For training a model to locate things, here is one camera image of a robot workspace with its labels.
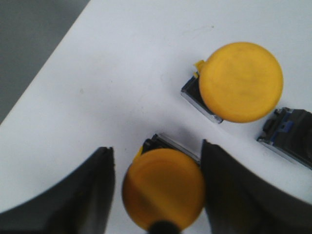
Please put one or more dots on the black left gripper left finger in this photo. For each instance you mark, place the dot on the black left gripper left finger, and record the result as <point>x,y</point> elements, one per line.
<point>79,204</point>

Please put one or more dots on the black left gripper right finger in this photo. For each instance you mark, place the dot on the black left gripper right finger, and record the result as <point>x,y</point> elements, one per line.
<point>240,202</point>

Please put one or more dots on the yellow mushroom push button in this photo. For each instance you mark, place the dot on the yellow mushroom push button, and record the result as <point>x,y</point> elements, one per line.
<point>164,183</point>
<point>240,82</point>

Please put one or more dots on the red mushroom push button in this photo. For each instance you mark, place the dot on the red mushroom push button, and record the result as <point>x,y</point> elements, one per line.
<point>288,132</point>

